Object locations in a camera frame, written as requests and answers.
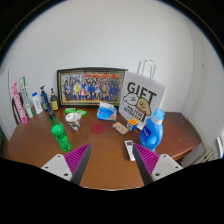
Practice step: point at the blue detergent bottle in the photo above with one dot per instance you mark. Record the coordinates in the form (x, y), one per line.
(152, 133)

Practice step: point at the small patterned snack packet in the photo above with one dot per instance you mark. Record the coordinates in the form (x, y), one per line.
(120, 128)

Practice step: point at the blue pump bottle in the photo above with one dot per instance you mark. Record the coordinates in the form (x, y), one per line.
(44, 99)

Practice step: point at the red round coaster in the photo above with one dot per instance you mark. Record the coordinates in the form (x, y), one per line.
(97, 128)

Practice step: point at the white tube bottle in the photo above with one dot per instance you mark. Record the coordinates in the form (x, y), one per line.
(37, 103)

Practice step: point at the green soap packet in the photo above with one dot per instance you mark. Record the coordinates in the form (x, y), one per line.
(74, 110)

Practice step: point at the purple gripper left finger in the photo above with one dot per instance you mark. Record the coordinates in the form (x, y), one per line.
(71, 166)

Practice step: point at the green white toothpaste box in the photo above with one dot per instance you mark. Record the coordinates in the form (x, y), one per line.
(22, 84)

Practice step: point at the rubik's cube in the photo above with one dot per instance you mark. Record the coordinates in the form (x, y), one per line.
(132, 124)

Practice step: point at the pink toothpaste box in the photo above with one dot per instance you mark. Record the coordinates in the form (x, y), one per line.
(18, 104)

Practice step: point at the patterned paper cup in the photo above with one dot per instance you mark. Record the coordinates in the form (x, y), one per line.
(74, 120)

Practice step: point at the framed group photo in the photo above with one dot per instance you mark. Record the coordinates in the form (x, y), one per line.
(88, 86)

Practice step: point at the white remote control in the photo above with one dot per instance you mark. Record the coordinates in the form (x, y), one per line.
(129, 147)

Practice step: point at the green plastic bottle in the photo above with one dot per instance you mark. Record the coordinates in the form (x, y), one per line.
(58, 131)

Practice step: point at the white gift paper bag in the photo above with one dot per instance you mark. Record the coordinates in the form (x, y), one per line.
(141, 94)

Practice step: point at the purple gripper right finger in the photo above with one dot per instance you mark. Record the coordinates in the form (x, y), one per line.
(152, 166)

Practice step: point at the dark amber pump bottle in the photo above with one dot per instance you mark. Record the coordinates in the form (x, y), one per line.
(54, 100)

